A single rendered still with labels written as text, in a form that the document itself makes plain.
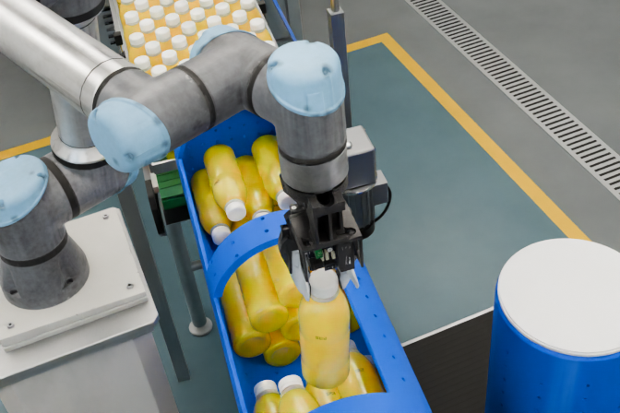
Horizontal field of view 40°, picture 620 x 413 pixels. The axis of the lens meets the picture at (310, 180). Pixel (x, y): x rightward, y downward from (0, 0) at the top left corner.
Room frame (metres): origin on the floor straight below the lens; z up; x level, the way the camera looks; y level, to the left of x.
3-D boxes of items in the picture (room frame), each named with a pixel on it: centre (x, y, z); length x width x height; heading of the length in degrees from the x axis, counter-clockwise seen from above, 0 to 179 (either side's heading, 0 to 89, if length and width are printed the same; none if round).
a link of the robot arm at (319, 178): (0.71, -0.01, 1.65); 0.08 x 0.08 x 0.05
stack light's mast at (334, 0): (1.97, -0.12, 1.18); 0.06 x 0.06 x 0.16
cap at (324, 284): (0.73, 0.00, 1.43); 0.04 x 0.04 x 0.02
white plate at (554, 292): (0.98, -0.46, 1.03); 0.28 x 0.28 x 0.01
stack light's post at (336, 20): (1.97, -0.12, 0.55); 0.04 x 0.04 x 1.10; 11
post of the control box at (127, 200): (1.67, 0.48, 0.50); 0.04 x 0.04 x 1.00; 11
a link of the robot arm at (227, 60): (0.77, 0.07, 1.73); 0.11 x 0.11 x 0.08; 40
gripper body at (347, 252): (0.70, -0.01, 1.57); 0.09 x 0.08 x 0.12; 11
